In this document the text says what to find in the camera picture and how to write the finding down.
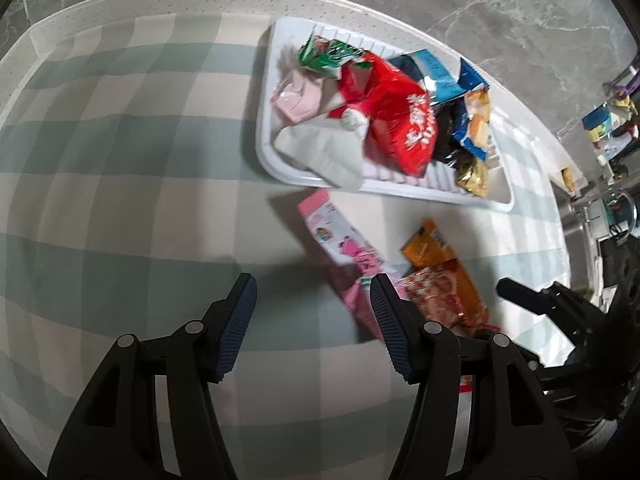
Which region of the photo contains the green snack packet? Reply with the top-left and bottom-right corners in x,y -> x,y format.
299,34 -> 375,80

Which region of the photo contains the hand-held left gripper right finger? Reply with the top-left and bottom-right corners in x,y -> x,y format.
369,273 -> 576,480

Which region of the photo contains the steel sink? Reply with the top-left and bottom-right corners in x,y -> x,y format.
560,195 -> 632,307

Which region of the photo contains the black snack packet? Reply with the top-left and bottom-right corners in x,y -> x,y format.
431,100 -> 476,172

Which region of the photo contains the green white checked tablecloth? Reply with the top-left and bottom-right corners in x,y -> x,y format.
0,10 -> 573,480

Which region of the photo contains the gold snack packet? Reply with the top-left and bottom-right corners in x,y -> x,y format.
454,157 -> 490,199

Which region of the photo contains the red white patterned packet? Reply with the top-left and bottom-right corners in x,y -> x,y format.
402,260 -> 488,332

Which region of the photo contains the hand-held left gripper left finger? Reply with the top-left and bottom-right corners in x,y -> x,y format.
47,272 -> 258,480

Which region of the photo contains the plain white packet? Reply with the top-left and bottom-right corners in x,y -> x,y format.
274,122 -> 366,192

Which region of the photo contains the blue packet with yellow print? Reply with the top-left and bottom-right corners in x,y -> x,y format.
452,58 -> 494,157

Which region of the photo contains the large red snack bag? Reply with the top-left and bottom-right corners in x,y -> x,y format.
340,55 -> 441,177

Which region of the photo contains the small pink packet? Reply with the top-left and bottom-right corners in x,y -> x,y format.
271,67 -> 326,124

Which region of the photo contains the orange snack packet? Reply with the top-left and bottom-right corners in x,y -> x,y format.
400,218 -> 491,328

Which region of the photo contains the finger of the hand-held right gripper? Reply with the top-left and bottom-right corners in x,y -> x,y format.
496,277 -> 557,317
520,346 -> 576,397

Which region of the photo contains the light blue snack packet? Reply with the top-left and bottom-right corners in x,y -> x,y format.
389,49 -> 463,108

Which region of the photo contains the white plastic tray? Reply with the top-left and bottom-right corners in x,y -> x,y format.
255,16 -> 516,213

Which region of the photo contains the blue yellow box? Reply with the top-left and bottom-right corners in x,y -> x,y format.
582,105 -> 619,147

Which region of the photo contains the long pink snack packet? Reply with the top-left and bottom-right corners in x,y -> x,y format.
296,190 -> 408,334

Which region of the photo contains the purple object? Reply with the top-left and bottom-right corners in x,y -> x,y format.
606,66 -> 640,99

